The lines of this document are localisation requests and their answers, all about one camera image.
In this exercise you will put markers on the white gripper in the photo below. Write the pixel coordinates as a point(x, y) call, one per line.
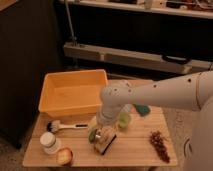
point(107, 115)

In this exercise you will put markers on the wooden board eraser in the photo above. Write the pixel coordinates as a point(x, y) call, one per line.
point(104, 137)

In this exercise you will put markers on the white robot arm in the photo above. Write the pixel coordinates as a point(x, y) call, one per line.
point(189, 92)

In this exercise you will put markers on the yellow plastic tray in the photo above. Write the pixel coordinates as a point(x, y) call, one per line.
point(72, 93)

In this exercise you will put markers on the green plastic cup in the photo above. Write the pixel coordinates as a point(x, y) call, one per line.
point(124, 119)

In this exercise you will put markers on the green peeler tool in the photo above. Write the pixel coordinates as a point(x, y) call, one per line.
point(93, 134)

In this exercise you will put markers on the wooden table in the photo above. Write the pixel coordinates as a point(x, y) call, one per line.
point(131, 147)

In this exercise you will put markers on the teal sponge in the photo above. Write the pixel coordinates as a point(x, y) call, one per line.
point(142, 110)

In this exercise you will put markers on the dried red twig bunch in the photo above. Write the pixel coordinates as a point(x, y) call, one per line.
point(157, 142)

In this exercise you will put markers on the white dish brush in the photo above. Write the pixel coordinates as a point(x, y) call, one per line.
point(56, 125)

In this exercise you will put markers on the bread roll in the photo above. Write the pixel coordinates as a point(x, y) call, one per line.
point(64, 156)

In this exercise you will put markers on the grey long case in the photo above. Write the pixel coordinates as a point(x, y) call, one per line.
point(133, 59)

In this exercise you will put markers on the white lidded jar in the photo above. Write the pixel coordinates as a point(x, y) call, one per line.
point(50, 143)

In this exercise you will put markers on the metal pole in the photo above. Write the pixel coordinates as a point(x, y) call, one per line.
point(73, 38)

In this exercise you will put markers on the wall shelf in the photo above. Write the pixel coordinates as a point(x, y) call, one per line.
point(147, 6)

